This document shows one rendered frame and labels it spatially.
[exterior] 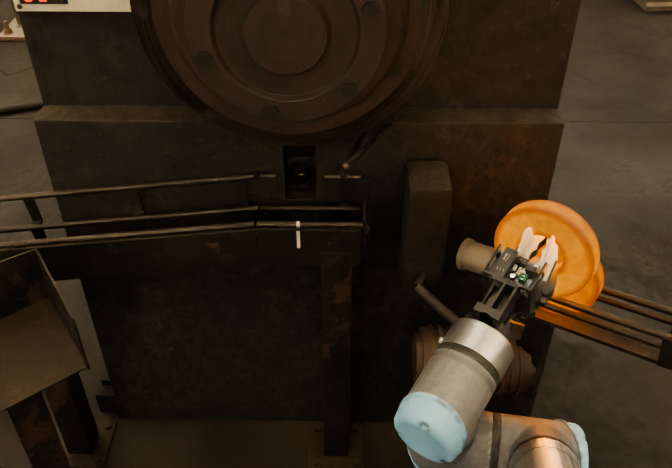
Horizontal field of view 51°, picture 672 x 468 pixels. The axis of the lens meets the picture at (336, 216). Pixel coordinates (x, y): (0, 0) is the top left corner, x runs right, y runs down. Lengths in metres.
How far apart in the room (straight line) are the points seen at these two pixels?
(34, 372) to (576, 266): 0.87
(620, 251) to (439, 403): 1.69
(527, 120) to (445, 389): 0.60
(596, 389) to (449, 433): 1.20
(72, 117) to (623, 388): 1.52
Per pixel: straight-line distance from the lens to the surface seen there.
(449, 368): 0.91
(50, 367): 1.28
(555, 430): 1.02
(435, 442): 0.90
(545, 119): 1.35
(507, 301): 0.95
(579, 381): 2.07
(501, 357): 0.94
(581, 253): 1.08
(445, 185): 1.26
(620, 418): 2.02
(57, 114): 1.40
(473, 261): 1.29
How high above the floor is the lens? 1.51
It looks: 37 degrees down
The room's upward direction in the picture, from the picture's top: straight up
